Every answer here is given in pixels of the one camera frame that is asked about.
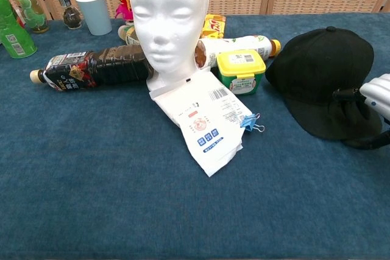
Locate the pale blue plastic cup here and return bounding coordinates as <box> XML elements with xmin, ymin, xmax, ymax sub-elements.
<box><xmin>74</xmin><ymin>0</ymin><xmax>113</xmax><ymax>37</ymax></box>

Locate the white plastic packet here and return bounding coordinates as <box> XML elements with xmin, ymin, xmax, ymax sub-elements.
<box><xmin>149</xmin><ymin>71</ymin><xmax>254</xmax><ymax>178</ymax></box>

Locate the blue binder clip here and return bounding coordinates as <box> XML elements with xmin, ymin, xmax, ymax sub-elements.
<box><xmin>239</xmin><ymin>113</ymin><xmax>265</xmax><ymax>135</ymax></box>

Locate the black baseball cap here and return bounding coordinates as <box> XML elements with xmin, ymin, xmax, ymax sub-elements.
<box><xmin>264</xmin><ymin>26</ymin><xmax>383</xmax><ymax>142</ymax></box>

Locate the green chips can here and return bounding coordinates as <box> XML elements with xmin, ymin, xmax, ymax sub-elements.
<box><xmin>0</xmin><ymin>0</ymin><xmax>38</xmax><ymax>59</ymax></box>

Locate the blue table cloth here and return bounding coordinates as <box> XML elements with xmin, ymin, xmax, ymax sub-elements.
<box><xmin>0</xmin><ymin>12</ymin><xmax>390</xmax><ymax>260</ymax></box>

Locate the dark coffee plastic bottle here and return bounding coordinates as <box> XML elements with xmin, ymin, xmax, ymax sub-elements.
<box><xmin>29</xmin><ymin>43</ymin><xmax>155</xmax><ymax>93</ymax></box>

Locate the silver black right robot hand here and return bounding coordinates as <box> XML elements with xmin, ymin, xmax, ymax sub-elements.
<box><xmin>331</xmin><ymin>73</ymin><xmax>390</xmax><ymax>150</ymax></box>

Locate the white yogurt bottle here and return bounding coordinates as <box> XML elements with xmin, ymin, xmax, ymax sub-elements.
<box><xmin>194</xmin><ymin>35</ymin><xmax>282</xmax><ymax>71</ymax></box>

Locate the yellow snack packet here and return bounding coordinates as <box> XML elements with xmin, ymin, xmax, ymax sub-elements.
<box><xmin>200</xmin><ymin>13</ymin><xmax>227</xmax><ymax>40</ymax></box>

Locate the yellow square container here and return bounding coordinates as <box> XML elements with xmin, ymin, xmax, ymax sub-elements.
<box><xmin>216</xmin><ymin>49</ymin><xmax>267</xmax><ymax>96</ymax></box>

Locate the clear tea bottle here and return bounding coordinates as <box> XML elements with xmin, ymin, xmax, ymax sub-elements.
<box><xmin>118</xmin><ymin>24</ymin><xmax>141</xmax><ymax>46</ymax></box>

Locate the black pepper grinder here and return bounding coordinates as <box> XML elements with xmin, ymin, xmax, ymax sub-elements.
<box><xmin>49</xmin><ymin>0</ymin><xmax>83</xmax><ymax>30</ymax></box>

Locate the small green dinosaur bottle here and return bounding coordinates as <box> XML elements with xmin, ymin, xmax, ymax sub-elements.
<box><xmin>15</xmin><ymin>0</ymin><xmax>50</xmax><ymax>34</ymax></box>

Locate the white foam mannequin head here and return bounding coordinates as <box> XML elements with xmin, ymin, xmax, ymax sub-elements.
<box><xmin>128</xmin><ymin>0</ymin><xmax>214</xmax><ymax>93</ymax></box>

